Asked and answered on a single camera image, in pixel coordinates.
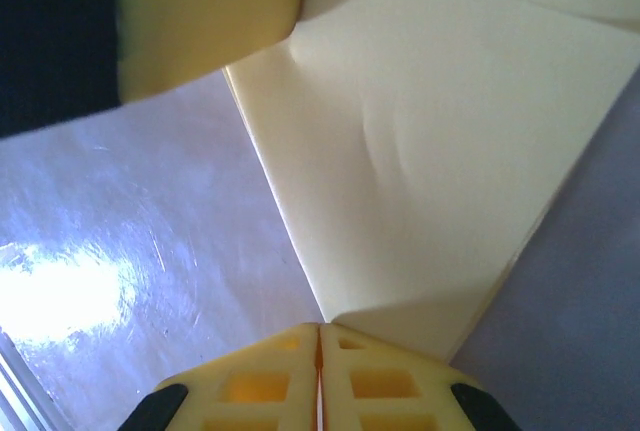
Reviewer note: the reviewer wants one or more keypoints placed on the yellow cloth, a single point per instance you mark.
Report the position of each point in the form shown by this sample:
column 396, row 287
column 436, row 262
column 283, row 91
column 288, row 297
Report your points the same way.
column 425, row 151

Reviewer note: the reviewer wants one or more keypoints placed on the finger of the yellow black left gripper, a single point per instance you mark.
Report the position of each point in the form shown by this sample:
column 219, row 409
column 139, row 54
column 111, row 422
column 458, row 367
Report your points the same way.
column 200, row 16

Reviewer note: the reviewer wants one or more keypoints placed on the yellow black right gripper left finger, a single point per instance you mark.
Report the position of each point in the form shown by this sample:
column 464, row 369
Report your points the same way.
column 260, row 386

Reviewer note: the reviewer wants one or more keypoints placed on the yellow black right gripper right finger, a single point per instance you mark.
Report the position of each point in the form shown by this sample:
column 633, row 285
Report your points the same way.
column 385, row 386

